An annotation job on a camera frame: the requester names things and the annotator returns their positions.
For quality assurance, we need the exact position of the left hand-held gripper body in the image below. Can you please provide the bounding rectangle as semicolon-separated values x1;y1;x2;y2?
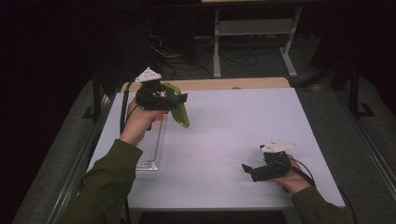
134;66;180;111

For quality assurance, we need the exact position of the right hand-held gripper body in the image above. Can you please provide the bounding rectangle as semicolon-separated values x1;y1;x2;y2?
250;138;298;183

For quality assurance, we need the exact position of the orange phone case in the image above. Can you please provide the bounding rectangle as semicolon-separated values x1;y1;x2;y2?
138;88;165;121

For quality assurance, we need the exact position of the green clown phone case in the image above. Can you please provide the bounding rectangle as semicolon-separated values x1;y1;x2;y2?
162;82;191;129

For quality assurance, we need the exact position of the clear plastic rack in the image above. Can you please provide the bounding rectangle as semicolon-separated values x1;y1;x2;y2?
134;114;169;172

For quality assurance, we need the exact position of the person's right hand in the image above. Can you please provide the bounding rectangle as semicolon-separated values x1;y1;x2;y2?
270;158;312;194

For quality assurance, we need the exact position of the person's left hand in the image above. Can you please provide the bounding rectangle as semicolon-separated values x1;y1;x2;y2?
120;99;166;147

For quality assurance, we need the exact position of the black metal stand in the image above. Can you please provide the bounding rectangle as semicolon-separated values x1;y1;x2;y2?
82;69;108;123
348;62;376;120

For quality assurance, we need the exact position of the left hand-held gripper black cable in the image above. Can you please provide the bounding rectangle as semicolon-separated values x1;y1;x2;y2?
120;78;138;134

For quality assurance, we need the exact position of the hand-held gripper black cable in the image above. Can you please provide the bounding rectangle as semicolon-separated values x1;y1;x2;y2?
120;78;138;134
288;158;359;224

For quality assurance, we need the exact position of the right hand-held gripper black cable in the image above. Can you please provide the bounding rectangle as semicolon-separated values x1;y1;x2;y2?
288;158;359;224

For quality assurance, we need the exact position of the tangle of black floor cables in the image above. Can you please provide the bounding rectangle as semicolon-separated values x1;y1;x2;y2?
146;31;281;80

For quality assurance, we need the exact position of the grey metal floor rail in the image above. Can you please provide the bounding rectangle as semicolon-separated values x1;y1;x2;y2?
46;92;115;224
337;92;396;200

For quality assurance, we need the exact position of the white metal table frame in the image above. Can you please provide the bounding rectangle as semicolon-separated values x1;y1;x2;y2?
201;0;312;78

